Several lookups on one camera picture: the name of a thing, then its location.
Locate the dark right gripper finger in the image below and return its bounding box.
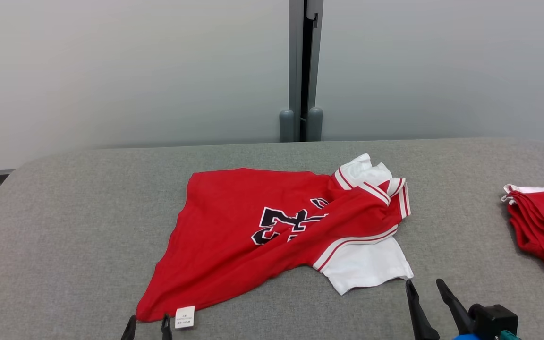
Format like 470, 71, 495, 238
436, 279, 476, 336
405, 280, 440, 340

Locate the red white numbered jersey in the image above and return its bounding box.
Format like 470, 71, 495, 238
135, 153, 414, 330

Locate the grey cylinder door stop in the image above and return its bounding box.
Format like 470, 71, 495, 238
306, 107, 324, 142
279, 110, 295, 142

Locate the grey vertical door frame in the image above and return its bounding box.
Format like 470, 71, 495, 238
289, 0, 324, 142

